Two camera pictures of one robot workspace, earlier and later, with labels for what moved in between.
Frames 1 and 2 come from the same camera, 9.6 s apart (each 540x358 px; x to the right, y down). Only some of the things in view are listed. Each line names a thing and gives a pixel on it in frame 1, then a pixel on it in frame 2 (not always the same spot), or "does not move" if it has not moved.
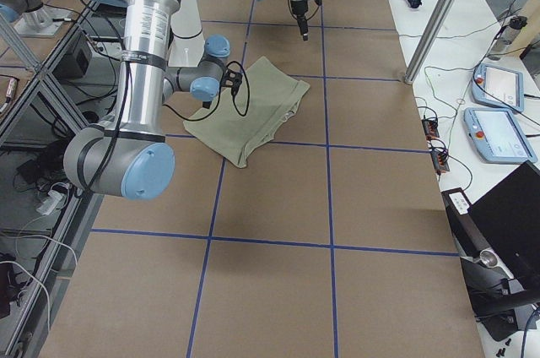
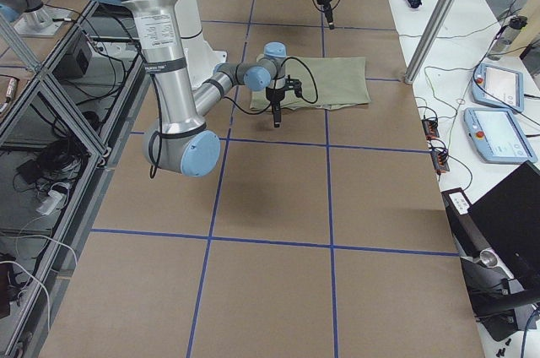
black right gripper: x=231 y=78 → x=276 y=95
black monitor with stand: x=498 y=240 does not move
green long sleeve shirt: x=252 y=111 → x=326 y=81
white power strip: x=51 y=202 does not move
